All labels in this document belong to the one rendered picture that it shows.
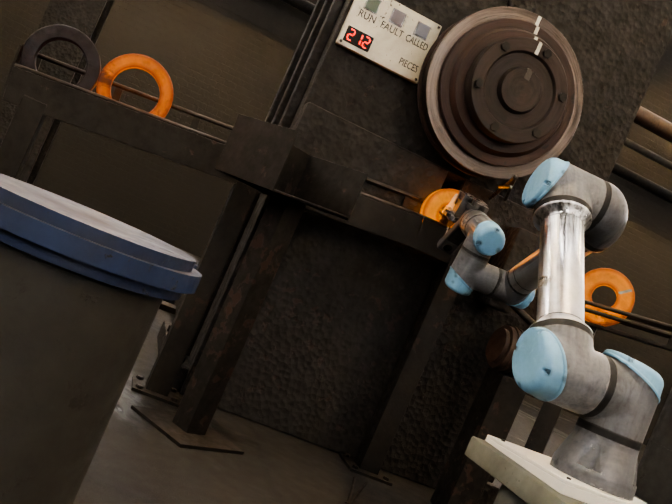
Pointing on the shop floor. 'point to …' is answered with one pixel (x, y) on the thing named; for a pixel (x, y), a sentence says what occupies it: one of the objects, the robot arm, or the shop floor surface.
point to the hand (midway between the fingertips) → (450, 210)
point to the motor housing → (483, 421)
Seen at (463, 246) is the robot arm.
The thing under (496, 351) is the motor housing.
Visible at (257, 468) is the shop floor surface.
